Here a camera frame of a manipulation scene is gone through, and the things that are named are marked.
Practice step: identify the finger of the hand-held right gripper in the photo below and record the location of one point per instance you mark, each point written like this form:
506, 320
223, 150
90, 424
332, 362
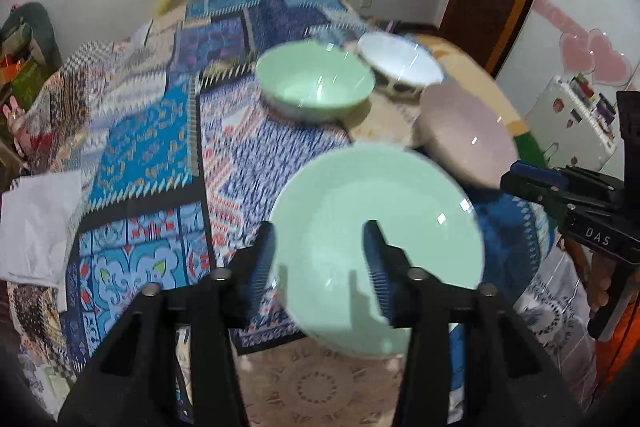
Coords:
530, 189
545, 172

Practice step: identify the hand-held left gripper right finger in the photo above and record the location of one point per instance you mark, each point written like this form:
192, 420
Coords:
377, 267

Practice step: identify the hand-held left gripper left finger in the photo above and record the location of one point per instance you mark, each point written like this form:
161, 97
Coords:
262, 267

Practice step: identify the green plate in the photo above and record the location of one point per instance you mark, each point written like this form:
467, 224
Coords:
350, 197

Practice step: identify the pink bowl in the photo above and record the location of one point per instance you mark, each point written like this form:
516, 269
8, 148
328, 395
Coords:
460, 127

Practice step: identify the white spotted bowl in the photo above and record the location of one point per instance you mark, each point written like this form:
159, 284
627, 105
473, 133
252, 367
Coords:
400, 57

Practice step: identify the green bowl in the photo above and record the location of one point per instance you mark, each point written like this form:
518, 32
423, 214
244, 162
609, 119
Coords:
310, 82

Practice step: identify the person's right hand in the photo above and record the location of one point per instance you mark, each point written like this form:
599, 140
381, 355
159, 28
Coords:
597, 292

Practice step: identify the small white cabinet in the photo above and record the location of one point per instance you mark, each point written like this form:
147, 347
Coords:
550, 127

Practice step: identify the orange garment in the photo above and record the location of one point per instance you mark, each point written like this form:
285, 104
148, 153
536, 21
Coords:
622, 357

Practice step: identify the patchwork blanket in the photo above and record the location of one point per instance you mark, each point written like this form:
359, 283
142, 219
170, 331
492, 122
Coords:
150, 147

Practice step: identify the white cloth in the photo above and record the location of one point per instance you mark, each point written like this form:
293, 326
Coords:
35, 222

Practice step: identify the pink bunny toy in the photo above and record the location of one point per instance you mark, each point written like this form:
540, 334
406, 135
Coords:
15, 119

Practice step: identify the wall socket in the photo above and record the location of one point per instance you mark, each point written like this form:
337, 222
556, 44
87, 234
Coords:
368, 3

